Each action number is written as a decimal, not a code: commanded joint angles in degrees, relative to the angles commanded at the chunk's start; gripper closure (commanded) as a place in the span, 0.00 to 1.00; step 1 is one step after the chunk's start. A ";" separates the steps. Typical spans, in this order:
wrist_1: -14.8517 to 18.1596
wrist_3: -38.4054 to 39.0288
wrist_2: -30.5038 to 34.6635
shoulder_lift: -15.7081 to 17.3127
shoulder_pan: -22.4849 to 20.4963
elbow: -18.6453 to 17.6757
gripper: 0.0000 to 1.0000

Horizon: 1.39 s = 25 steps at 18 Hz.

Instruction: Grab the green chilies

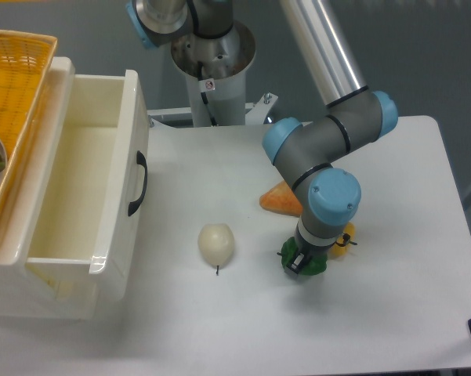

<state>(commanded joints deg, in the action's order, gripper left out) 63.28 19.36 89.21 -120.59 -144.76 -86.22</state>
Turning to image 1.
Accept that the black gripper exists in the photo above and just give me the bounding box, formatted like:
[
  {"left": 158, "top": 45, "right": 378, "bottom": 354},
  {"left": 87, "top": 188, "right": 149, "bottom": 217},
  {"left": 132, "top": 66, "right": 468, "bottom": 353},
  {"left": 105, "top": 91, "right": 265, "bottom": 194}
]
[{"left": 284, "top": 233, "right": 341, "bottom": 277}]

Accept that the green bell pepper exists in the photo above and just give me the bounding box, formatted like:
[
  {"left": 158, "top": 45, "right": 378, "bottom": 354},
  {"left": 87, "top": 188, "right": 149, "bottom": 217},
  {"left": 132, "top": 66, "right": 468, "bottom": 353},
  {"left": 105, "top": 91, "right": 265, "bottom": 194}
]
[{"left": 277, "top": 237, "right": 328, "bottom": 277}]

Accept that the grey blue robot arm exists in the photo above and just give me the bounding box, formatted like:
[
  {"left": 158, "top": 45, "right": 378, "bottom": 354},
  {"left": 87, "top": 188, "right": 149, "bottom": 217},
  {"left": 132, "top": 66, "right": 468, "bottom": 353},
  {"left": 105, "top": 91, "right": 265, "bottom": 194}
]
[{"left": 127, "top": 1, "right": 398, "bottom": 276}]

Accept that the yellow bell pepper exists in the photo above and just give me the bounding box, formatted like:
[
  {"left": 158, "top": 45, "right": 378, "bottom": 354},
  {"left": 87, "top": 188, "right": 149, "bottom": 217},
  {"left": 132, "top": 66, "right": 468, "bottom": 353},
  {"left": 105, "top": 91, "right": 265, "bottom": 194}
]
[{"left": 328, "top": 222, "right": 357, "bottom": 259}]

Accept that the orange triangular bread piece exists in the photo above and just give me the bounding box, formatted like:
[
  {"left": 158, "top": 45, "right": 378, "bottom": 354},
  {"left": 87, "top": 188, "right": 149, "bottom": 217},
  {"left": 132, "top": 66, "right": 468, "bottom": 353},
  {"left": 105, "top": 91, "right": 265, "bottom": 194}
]
[{"left": 259, "top": 181, "right": 303, "bottom": 217}]

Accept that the white onion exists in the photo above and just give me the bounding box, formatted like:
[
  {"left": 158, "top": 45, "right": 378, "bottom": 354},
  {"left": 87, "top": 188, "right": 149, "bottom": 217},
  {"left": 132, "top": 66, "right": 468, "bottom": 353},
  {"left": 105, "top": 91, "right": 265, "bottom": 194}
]
[{"left": 197, "top": 223, "right": 235, "bottom": 274}]

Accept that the white plastic drawer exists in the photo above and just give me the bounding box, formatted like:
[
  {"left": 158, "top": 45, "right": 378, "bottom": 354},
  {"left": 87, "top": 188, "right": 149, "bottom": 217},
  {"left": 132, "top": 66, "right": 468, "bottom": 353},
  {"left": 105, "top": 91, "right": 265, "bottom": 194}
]
[{"left": 27, "top": 70, "right": 150, "bottom": 301}]

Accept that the white drawer cabinet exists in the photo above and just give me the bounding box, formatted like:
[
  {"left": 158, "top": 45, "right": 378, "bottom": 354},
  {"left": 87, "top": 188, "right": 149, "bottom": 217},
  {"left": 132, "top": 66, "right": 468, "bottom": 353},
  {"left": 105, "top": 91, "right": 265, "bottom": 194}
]
[{"left": 0, "top": 57, "right": 98, "bottom": 320}]

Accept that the yellow woven basket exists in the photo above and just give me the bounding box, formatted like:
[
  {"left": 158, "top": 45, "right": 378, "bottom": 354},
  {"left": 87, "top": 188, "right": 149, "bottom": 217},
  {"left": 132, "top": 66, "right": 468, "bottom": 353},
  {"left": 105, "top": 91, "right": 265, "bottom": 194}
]
[{"left": 0, "top": 30, "right": 58, "bottom": 219}]

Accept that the black drawer handle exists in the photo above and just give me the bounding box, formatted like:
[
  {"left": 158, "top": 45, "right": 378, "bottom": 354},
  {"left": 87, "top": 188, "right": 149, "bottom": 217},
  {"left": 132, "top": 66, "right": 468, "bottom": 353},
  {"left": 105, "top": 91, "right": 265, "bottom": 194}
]
[{"left": 127, "top": 150, "right": 148, "bottom": 217}]

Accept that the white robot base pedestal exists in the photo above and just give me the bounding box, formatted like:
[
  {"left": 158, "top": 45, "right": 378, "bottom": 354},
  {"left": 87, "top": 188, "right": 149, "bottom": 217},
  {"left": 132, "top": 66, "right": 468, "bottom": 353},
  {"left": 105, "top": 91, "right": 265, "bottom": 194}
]
[{"left": 148, "top": 21, "right": 278, "bottom": 127}]

